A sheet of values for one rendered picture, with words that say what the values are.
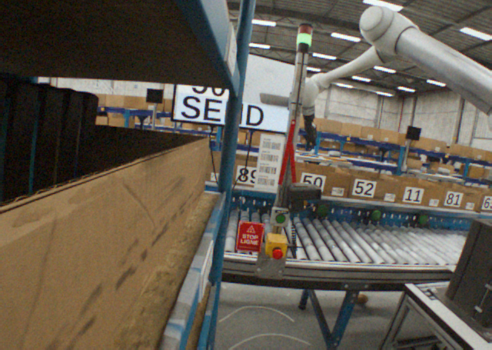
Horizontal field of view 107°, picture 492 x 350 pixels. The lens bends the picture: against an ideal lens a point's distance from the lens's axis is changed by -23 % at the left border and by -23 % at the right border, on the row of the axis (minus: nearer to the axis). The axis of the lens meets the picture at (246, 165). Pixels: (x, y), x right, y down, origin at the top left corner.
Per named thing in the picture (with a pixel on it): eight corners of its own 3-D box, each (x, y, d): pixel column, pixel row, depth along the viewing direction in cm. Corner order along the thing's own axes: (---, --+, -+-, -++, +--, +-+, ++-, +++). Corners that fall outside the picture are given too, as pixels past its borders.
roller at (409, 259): (411, 273, 95) (415, 264, 94) (364, 228, 146) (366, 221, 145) (420, 273, 95) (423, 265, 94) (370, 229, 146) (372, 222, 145)
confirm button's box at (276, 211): (270, 226, 84) (273, 209, 83) (269, 222, 87) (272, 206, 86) (287, 228, 84) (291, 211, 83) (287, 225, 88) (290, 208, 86)
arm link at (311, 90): (312, 108, 128) (320, 98, 135) (309, 82, 119) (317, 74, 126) (295, 107, 134) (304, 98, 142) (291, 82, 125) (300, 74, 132)
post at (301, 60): (254, 278, 91) (287, 49, 76) (253, 271, 96) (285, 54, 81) (282, 280, 91) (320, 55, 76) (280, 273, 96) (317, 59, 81)
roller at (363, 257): (364, 272, 95) (367, 263, 94) (329, 226, 146) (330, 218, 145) (374, 272, 95) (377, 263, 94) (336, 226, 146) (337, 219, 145)
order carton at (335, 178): (290, 193, 147) (294, 167, 144) (283, 181, 176) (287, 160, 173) (347, 199, 148) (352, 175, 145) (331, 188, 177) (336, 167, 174)
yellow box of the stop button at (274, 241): (266, 260, 81) (269, 242, 80) (264, 248, 89) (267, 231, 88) (304, 263, 81) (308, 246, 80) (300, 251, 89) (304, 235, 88)
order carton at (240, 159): (229, 185, 147) (232, 158, 144) (232, 175, 176) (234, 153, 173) (290, 193, 147) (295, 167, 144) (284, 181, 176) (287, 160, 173)
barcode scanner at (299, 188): (320, 214, 80) (323, 186, 78) (288, 215, 80) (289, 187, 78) (316, 208, 87) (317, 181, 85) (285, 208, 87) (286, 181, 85)
